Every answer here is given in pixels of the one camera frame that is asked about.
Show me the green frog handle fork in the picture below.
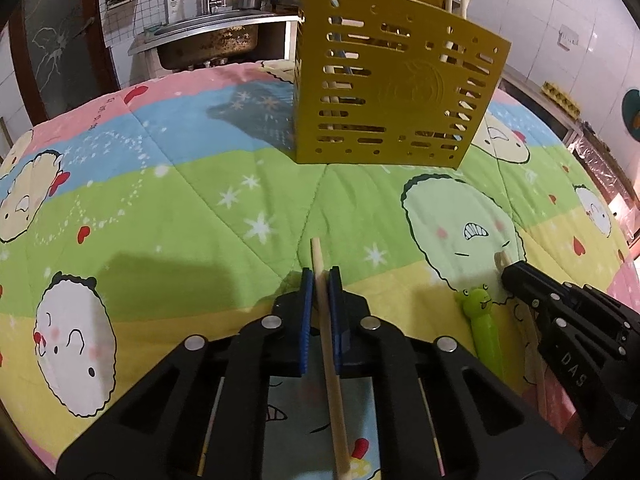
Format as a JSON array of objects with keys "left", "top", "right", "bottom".
[{"left": 454, "top": 285, "right": 504, "bottom": 379}]

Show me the white soap bottle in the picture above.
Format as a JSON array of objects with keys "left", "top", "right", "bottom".
[{"left": 166, "top": 0, "right": 183, "bottom": 24}]

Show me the colourful cartoon quilt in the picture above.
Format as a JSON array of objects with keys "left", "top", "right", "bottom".
[{"left": 1, "top": 64, "right": 639, "bottom": 468}]

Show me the white wall socket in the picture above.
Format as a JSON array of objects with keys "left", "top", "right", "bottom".
[{"left": 558, "top": 24, "right": 579, "bottom": 51}]

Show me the dark brown glass door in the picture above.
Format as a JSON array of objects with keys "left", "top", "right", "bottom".
[{"left": 9, "top": 0, "right": 119, "bottom": 125}]

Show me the yellow egg tray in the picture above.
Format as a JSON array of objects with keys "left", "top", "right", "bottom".
[{"left": 540, "top": 81, "right": 580, "bottom": 120}]

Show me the steel kitchen sink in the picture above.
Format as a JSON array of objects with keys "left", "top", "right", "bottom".
[{"left": 128, "top": 10, "right": 300, "bottom": 70}]

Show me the yellow perforated utensil holder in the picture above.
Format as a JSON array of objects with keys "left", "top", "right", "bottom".
[{"left": 293, "top": 0, "right": 511, "bottom": 168}]

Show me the green round wall object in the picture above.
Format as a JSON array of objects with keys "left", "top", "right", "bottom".
[{"left": 622, "top": 89, "right": 640, "bottom": 142}]

